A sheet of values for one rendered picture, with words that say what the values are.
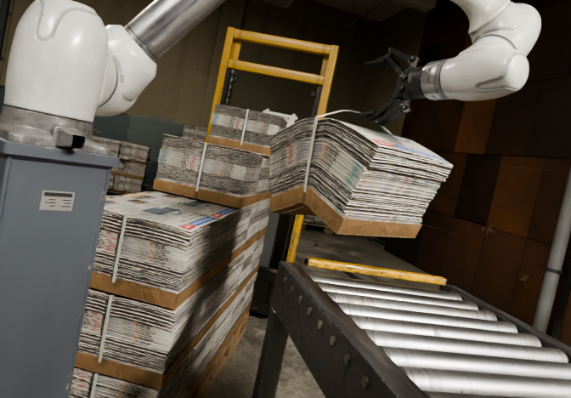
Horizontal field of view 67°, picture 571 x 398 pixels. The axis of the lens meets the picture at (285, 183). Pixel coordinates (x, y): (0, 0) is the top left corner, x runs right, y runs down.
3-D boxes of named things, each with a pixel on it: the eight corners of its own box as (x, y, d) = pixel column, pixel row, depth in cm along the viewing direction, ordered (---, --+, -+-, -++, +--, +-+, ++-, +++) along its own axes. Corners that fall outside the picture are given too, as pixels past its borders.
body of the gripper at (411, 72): (423, 59, 100) (392, 64, 107) (416, 94, 99) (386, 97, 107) (442, 69, 104) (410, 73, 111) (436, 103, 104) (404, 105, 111)
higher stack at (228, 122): (168, 332, 239) (213, 101, 232) (187, 314, 269) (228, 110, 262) (234, 349, 235) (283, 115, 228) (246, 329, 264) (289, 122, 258)
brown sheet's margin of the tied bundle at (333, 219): (301, 200, 110) (307, 185, 109) (377, 208, 127) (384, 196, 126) (336, 234, 99) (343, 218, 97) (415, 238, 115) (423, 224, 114)
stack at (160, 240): (10, 480, 124) (60, 198, 120) (168, 331, 240) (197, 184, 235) (135, 520, 120) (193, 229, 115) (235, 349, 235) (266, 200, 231)
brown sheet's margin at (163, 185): (151, 188, 177) (153, 178, 177) (178, 186, 206) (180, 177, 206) (240, 208, 172) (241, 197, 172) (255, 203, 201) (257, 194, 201)
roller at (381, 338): (357, 363, 73) (346, 349, 78) (570, 380, 86) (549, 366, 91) (364, 335, 73) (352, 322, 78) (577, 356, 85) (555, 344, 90)
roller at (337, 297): (324, 308, 91) (314, 317, 94) (505, 328, 103) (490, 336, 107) (321, 286, 94) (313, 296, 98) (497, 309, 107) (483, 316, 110)
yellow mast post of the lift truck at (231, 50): (177, 282, 294) (227, 26, 285) (181, 279, 303) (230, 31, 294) (189, 286, 293) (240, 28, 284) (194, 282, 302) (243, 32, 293)
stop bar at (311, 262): (302, 263, 117) (304, 256, 117) (439, 282, 128) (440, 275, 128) (307, 266, 114) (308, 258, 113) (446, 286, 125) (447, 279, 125)
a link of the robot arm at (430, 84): (436, 93, 94) (413, 94, 99) (459, 104, 100) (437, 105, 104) (443, 52, 94) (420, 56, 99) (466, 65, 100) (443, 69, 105)
